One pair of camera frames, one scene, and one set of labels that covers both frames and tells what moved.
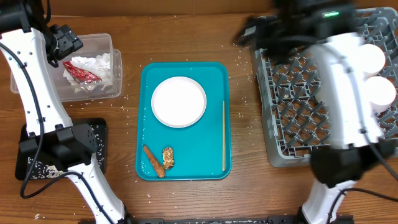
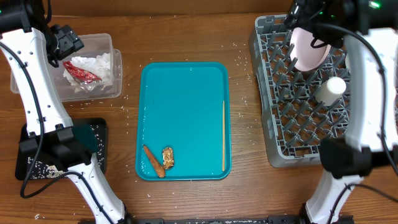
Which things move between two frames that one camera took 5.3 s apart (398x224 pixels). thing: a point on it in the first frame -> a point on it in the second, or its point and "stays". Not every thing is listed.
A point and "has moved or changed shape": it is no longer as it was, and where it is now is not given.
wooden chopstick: [223, 135] stays
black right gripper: [262, 26] -> [306, 7]
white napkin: [102, 67] stays
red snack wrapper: [82, 76] stays
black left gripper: [69, 41] stays
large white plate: [178, 102] has moved or changed shape
